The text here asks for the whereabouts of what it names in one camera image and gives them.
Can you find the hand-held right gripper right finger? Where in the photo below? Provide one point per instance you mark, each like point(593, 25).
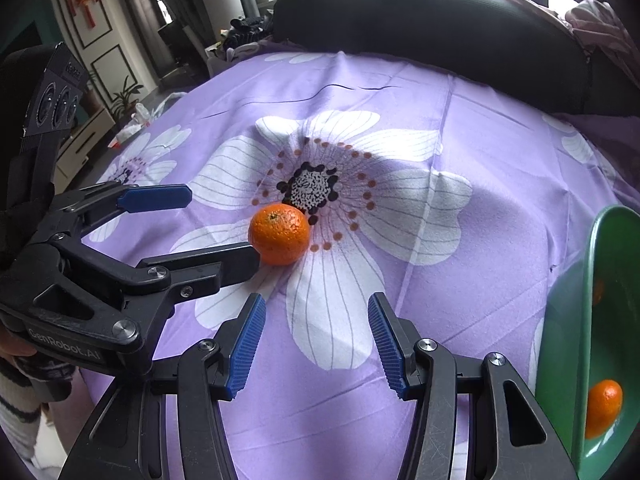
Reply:
point(387, 350)

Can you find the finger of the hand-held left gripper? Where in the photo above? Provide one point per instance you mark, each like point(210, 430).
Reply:
point(220, 265)
point(155, 197)

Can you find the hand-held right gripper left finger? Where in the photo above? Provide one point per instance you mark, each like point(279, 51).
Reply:
point(247, 350)

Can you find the orange mandarin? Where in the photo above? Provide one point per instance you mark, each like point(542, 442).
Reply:
point(604, 407)
point(277, 235)

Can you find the green plastic bowl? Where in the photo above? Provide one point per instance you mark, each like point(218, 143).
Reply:
point(565, 360)

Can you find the person's left forearm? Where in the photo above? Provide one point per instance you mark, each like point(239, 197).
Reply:
point(20, 410)

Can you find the person's left hand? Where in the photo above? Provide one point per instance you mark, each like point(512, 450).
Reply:
point(12, 346)

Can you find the white plastic bag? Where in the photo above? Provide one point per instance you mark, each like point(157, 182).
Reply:
point(140, 115)

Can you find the white cabinet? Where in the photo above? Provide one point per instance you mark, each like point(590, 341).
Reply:
point(85, 135)

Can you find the potted plant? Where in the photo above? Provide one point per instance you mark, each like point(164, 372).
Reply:
point(125, 97)

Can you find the dark clothes pile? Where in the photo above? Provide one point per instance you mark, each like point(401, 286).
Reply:
point(245, 30)

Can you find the white cylinder lampshade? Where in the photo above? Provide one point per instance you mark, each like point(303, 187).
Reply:
point(222, 10)

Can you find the purple floral tablecloth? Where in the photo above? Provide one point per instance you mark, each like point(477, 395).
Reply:
point(450, 135)

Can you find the dark grey sofa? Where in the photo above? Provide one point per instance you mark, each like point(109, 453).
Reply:
point(425, 20)

